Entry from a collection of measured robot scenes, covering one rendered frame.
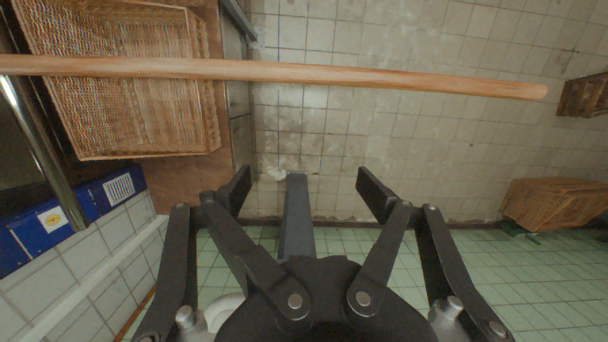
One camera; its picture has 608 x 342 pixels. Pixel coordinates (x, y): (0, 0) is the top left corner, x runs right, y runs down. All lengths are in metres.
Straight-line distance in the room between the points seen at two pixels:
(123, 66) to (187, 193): 0.94
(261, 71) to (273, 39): 1.26
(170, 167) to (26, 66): 0.80
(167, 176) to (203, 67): 0.98
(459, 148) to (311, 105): 1.45
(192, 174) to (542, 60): 2.79
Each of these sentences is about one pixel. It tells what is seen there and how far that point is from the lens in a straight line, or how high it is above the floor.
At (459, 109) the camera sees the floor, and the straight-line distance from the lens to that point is 2.07.
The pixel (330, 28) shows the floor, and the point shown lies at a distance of 1.61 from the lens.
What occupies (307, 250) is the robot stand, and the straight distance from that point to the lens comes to 0.88.
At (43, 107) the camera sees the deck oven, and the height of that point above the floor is 0.86.
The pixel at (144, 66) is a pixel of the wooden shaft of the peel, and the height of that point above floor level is 1.21.
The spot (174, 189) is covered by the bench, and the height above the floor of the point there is 0.58.
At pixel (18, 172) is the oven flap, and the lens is 1.07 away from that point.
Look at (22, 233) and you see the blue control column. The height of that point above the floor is 1.08.
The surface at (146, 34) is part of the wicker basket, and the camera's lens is 1.17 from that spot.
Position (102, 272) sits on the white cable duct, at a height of 0.94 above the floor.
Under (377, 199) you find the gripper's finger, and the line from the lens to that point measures 0.18.
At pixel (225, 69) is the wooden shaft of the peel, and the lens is 0.34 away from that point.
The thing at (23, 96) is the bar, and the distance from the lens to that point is 0.64.
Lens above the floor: 1.52
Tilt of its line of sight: 67 degrees down
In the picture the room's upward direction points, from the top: 174 degrees clockwise
